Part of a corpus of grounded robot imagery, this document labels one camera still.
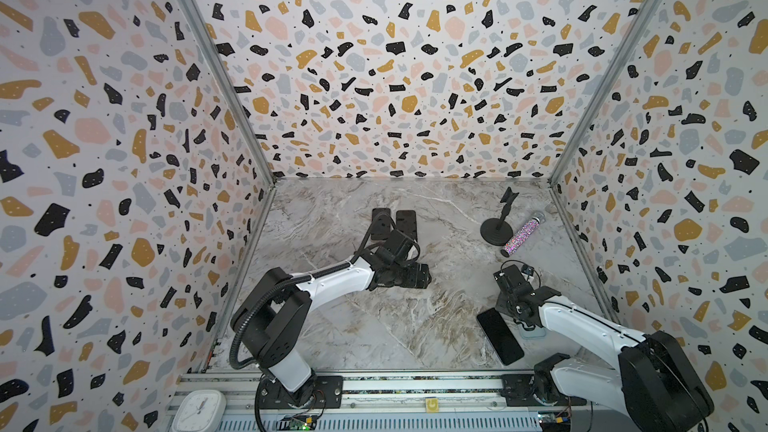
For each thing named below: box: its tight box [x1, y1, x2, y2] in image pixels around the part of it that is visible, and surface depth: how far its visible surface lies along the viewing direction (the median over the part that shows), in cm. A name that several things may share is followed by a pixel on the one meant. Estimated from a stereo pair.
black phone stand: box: [480, 186, 519, 247], surface depth 105 cm
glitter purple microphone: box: [500, 211, 546, 257], surface depth 105 cm
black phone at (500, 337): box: [476, 307, 525, 366], surface depth 85 cm
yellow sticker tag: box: [425, 398, 439, 413], surface depth 73 cm
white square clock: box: [171, 389, 227, 432], surface depth 70 cm
